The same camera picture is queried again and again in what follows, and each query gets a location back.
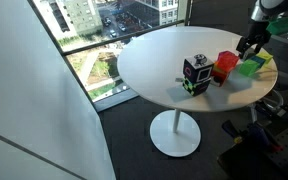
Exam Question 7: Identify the orange plastic block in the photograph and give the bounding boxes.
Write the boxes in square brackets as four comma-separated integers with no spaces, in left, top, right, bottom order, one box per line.
[217,51,239,72]

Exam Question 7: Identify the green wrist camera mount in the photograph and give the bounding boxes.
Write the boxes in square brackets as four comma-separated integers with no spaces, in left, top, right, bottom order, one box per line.
[266,17,288,35]

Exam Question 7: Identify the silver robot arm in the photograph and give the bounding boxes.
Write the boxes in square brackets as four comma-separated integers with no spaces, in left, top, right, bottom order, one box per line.
[236,0,288,58]

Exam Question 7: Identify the yellow-green plastic block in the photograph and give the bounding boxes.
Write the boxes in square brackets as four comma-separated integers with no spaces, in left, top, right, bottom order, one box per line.
[256,51,273,64]

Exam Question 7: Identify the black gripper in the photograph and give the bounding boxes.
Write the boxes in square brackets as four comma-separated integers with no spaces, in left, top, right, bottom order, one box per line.
[236,20,271,58]

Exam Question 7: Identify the white round table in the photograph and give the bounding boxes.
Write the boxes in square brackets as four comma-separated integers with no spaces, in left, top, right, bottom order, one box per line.
[117,26,278,157]

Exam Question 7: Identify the black equipment cart with clamps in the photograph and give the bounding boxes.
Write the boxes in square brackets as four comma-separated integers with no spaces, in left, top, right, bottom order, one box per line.
[217,101,288,180]

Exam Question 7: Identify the green plastic block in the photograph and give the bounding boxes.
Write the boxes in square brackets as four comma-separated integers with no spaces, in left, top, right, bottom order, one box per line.
[239,60,259,76]

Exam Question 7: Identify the blue white paper cube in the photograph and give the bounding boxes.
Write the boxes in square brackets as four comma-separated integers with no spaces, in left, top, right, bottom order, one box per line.
[183,54,214,83]

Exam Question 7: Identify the teal plastic block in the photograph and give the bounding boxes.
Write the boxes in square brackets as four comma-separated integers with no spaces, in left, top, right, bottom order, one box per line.
[250,56,265,68]

